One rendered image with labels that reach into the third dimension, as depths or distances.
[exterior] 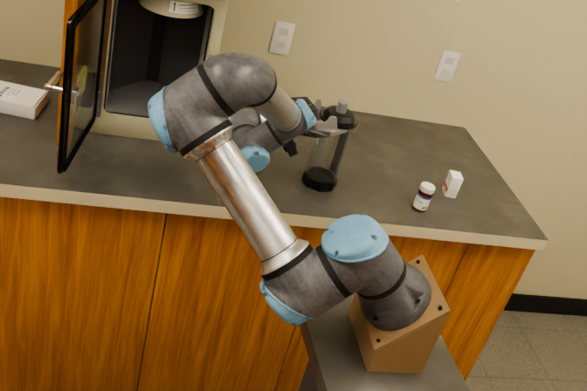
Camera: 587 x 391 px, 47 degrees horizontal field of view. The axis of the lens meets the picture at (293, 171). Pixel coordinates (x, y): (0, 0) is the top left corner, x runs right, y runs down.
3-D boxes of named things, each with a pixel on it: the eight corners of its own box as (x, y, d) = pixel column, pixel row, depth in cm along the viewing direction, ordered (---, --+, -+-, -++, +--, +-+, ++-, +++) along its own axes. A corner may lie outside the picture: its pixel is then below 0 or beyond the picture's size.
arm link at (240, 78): (243, 21, 124) (302, 95, 171) (195, 53, 126) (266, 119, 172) (273, 70, 121) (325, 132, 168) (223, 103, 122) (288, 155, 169)
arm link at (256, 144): (274, 140, 160) (259, 111, 167) (235, 165, 162) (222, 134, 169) (287, 156, 167) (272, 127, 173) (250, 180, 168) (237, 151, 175)
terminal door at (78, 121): (94, 120, 188) (107, -18, 168) (59, 176, 162) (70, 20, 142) (92, 120, 188) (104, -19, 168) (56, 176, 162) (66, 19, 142)
